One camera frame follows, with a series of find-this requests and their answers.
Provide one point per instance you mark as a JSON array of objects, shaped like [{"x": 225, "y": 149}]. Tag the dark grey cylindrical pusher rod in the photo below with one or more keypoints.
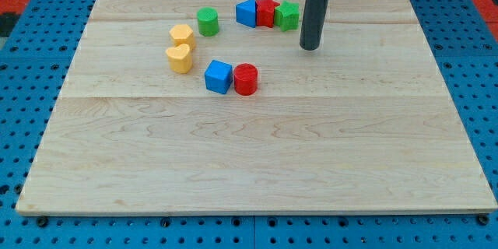
[{"x": 312, "y": 23}]

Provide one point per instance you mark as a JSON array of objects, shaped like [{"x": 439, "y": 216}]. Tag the green star block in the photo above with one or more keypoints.
[{"x": 287, "y": 16}]

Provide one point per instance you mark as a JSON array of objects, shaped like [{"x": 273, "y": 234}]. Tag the red star block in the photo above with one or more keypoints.
[{"x": 265, "y": 12}]

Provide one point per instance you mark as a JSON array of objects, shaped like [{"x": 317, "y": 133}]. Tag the blue triangle block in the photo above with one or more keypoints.
[{"x": 246, "y": 13}]

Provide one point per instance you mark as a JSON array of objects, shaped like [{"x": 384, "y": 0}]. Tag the red cylinder block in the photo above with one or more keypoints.
[{"x": 245, "y": 77}]

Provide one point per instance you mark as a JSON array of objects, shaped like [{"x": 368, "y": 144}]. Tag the green cylinder block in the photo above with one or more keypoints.
[{"x": 208, "y": 24}]

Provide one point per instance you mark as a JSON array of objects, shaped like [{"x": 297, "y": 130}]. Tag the blue cube block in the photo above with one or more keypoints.
[{"x": 218, "y": 76}]

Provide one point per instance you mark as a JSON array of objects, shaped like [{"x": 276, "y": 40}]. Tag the yellow hexagon block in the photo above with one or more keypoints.
[{"x": 182, "y": 34}]

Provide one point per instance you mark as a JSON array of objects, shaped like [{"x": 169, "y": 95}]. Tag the yellow heart block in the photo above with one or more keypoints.
[{"x": 179, "y": 58}]

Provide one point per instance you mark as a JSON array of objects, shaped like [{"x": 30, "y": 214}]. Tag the light wooden board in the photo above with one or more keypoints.
[{"x": 364, "y": 125}]

